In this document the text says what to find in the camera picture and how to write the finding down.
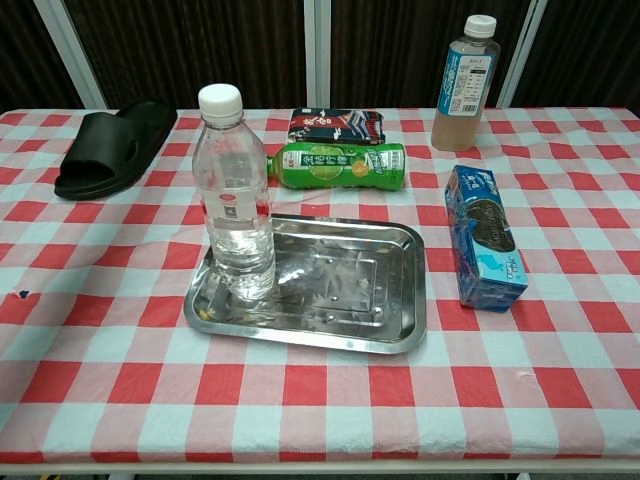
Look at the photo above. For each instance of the transparent water bottle white cap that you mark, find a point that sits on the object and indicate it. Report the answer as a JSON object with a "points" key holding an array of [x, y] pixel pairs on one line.
{"points": [[235, 200]]}

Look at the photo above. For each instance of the stainless steel tray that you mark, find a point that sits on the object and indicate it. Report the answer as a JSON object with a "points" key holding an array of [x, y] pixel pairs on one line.
{"points": [[345, 285]]}

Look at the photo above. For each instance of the green tea bottle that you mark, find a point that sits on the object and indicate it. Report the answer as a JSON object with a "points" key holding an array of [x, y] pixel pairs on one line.
{"points": [[340, 167]]}

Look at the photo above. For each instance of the blue-labelled drink bottle white cap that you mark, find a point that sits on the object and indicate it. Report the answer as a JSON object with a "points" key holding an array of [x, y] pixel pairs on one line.
{"points": [[462, 90]]}

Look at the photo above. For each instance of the dark red snack packet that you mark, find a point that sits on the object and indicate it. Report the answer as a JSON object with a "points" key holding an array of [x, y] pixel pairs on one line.
{"points": [[335, 125]]}

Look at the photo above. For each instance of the red white checked tablecloth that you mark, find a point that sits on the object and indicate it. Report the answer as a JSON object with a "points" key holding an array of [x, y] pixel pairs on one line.
{"points": [[320, 400]]}

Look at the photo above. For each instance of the blue cookie box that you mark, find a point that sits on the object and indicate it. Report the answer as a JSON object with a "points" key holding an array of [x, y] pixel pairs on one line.
{"points": [[487, 240]]}

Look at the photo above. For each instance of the black rubber slipper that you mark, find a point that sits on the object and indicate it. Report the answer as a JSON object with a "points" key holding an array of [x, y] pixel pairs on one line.
{"points": [[115, 145]]}

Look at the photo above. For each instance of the white partition post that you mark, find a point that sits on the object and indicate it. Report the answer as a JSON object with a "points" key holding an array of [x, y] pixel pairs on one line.
{"points": [[522, 50], [317, 50], [70, 55]]}

